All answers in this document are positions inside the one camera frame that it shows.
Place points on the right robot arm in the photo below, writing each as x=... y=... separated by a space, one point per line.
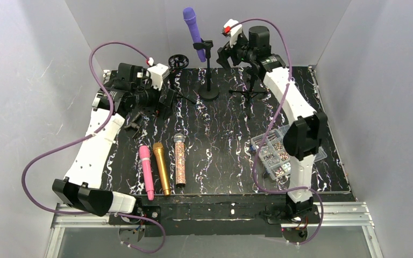
x=307 y=127

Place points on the small black adapter piece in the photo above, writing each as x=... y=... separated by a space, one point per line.
x=134 y=123

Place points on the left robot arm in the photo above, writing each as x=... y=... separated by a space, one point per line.
x=127 y=88

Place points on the pink microphone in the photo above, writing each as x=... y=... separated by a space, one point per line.
x=145 y=159

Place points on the black front mounting bar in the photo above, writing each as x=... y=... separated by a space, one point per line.
x=244 y=214

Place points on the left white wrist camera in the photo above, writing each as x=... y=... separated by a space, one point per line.
x=158 y=73

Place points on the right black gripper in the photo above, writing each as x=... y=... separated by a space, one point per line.
x=226 y=55

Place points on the clear plastic screw box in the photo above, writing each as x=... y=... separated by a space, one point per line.
x=276 y=160

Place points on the tripod stand with clip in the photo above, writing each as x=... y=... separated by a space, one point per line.
x=250 y=93

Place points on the purple microphone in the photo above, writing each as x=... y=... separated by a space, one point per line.
x=189 y=16

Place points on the tripod shock mount stand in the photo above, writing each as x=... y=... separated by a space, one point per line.
x=176 y=64

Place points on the glitter rhinestone microphone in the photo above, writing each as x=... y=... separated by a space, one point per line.
x=180 y=167

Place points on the gold microphone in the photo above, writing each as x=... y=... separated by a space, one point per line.
x=159 y=152

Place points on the round base clip stand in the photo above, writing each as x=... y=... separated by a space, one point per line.
x=208 y=92

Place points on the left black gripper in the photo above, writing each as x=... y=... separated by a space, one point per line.
x=162 y=98

